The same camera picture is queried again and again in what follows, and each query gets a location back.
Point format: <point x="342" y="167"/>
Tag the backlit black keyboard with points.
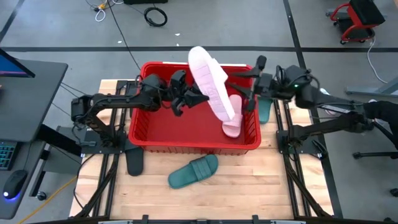
<point x="6" y="155"/>

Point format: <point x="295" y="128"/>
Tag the black computer mouse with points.
<point x="14" y="184"/>

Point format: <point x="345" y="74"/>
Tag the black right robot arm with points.
<point x="329" y="124"/>

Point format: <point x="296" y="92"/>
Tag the black aluminium rig frame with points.
<point x="107" y="186"/>

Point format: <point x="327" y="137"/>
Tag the black foam slide sandal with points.
<point x="134" y="161"/>

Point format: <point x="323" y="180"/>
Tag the green foam slide sandal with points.
<point x="265" y="112"/>
<point x="189" y="172"/>

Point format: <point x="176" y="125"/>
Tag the red ribbed plastic bin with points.
<point x="186" y="130"/>

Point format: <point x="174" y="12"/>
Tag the pink foam slide sandal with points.
<point x="208" y="77"/>
<point x="233" y="127"/>

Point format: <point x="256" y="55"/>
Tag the black computer desk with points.
<point x="31" y="102"/>

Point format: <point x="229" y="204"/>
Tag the red rolling creeper stool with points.
<point x="357" y="21"/>

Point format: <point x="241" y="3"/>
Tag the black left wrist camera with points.
<point x="178" y="79"/>

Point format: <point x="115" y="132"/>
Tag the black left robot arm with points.
<point x="118" y="101"/>

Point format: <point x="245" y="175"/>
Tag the black chair star base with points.
<point x="376" y="154"/>

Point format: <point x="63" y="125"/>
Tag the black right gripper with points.
<point x="264" y="85"/>

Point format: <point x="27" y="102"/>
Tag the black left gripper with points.
<point x="178" y="99"/>

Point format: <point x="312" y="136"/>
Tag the computer monitor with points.
<point x="12" y="67"/>

